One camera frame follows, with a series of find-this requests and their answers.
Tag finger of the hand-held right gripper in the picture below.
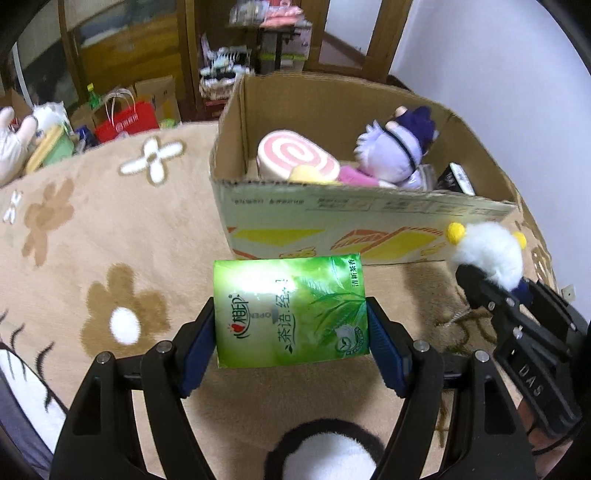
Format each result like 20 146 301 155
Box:
515 277 587 342
455 264 525 333

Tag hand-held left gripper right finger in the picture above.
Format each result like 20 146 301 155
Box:
366 296 539 480

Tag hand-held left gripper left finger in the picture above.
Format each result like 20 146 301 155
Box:
48 299 218 480

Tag white fluffy plush yellow balls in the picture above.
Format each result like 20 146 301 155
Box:
445 222 528 291

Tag green tissue pack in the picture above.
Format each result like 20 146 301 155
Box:
213 253 370 370

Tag black tissue pack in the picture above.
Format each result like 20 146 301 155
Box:
434 162 477 195

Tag printed brown cardboard box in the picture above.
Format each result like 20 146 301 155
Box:
209 71 518 266

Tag purple haired plush doll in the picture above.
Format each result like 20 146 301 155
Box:
356 106 441 191

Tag pale yellow soft toy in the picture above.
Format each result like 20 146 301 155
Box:
288 166 343 186

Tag black and white plush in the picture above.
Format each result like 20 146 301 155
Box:
264 405 387 480

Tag beige floral blanket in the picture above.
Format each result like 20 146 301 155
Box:
0 120 568 480

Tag pink white spotted plush toy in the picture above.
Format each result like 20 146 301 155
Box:
339 165 398 189

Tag white grey plush pillow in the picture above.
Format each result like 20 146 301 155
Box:
0 309 70 472

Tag pink swirl roll plush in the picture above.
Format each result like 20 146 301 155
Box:
256 130 341 183

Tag red paper bag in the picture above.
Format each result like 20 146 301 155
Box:
93 89 160 144

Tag dark blue packet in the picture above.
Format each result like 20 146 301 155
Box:
74 124 100 153

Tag green yellow plastic case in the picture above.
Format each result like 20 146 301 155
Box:
25 124 75 175

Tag open cardboard box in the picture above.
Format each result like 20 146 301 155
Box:
134 76 182 123

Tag lace trimmed basket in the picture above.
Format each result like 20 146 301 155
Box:
198 69 245 100

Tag wooden door with glass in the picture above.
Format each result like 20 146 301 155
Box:
305 0 414 84

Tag white bunny plush pink feet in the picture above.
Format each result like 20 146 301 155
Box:
0 107 38 185

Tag white round plush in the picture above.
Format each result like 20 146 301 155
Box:
32 102 70 134

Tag black white fabric pile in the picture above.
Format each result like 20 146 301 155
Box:
199 44 254 81

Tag clear plastic storage bin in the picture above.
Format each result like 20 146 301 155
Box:
259 23 312 75

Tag wooden corner shelf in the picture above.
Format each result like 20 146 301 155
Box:
185 0 259 93

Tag flat cardboard box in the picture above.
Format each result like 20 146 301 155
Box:
0 88 33 121

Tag wooden wardrobe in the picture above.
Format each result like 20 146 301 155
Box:
0 0 195 125

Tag pink packets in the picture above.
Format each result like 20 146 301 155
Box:
261 7 305 28

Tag white frame display rack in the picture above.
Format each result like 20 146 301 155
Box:
7 37 31 100

